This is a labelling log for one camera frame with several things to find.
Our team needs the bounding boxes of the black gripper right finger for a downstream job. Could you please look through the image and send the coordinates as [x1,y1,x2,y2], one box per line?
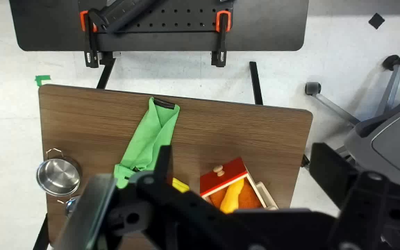
[327,171,400,250]

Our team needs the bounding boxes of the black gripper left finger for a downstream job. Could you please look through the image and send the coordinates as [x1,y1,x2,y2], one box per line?
[53,146,173,250]

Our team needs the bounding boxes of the black pegboard robot base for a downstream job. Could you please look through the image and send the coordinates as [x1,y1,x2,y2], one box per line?
[9,0,309,52]

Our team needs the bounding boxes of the small steel pot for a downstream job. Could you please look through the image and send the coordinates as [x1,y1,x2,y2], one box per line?
[37,148,82,198]

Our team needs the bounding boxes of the small yellow toy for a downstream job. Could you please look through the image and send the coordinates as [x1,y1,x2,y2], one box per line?
[173,178,189,193]

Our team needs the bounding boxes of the grey office chair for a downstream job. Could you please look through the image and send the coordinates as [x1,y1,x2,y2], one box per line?
[305,54,400,185]

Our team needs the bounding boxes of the wooden box with red drawer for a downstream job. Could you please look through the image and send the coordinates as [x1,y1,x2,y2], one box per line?
[201,157,278,214]

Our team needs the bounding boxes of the green cloth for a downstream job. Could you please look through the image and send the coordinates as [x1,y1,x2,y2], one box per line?
[113,98,181,189]

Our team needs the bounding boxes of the yellow plush toy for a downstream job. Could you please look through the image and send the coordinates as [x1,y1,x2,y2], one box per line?
[220,179,245,214]

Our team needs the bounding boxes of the brown folding table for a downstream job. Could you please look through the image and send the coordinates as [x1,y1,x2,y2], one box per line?
[39,85,312,250]

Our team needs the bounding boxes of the left orange black clamp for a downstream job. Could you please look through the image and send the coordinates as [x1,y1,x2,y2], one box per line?
[80,10,99,68]

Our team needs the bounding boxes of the orange black clamp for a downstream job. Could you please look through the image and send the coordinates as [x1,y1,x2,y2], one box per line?
[212,10,232,67]
[80,10,99,68]

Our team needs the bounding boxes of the right orange black clamp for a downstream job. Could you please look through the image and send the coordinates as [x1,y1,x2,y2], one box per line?
[212,10,232,67]

